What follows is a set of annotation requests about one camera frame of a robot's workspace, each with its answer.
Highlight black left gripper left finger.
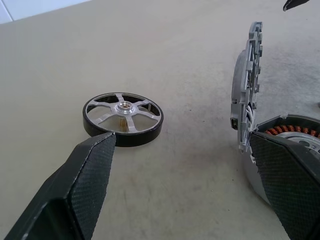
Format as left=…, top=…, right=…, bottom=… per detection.
left=3, top=131, right=117, bottom=240

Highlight black rotor ring silver spokes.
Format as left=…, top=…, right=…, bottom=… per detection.
left=82, top=91, right=165, bottom=148

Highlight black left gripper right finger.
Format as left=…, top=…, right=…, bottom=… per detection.
left=249, top=131, right=320, bottom=240

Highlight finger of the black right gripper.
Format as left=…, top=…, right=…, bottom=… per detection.
left=282, top=0, right=311, bottom=12

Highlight grey plastic fan housing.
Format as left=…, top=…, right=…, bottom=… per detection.
left=228, top=21, right=265, bottom=155

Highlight grey motor housing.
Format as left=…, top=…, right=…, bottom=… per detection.
left=241, top=113, right=320, bottom=208

